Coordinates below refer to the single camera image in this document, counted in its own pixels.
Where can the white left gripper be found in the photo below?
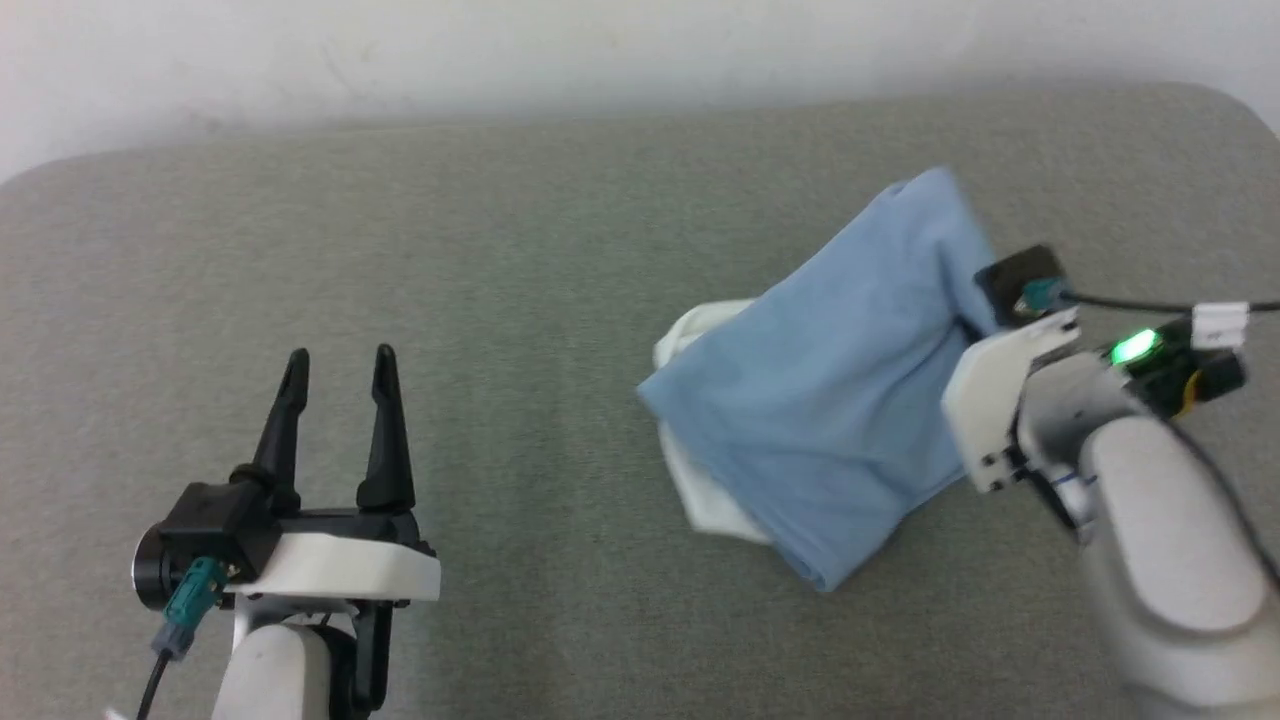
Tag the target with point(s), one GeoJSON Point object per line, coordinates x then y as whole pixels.
{"type": "Point", "coordinates": [340, 565]}

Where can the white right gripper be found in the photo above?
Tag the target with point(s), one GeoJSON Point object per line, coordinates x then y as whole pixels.
{"type": "Point", "coordinates": [985, 400]}

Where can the light blue polo shirt white collar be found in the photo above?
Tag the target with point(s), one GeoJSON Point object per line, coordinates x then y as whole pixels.
{"type": "Point", "coordinates": [830, 400]}

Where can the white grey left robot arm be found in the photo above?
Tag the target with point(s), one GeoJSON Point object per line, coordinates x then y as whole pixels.
{"type": "Point", "coordinates": [270, 680]}

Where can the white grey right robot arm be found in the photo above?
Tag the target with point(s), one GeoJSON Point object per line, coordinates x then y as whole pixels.
{"type": "Point", "coordinates": [1170, 560]}

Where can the grey fabric sofa seat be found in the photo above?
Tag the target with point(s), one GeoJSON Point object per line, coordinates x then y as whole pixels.
{"type": "Point", "coordinates": [500, 250]}

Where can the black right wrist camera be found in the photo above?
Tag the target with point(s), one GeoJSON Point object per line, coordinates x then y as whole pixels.
{"type": "Point", "coordinates": [1015, 275]}

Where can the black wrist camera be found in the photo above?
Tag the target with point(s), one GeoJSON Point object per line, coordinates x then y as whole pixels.
{"type": "Point", "coordinates": [1015, 275]}
{"type": "Point", "coordinates": [215, 525]}

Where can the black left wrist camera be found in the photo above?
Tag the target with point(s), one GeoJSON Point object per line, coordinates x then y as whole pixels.
{"type": "Point", "coordinates": [215, 525]}

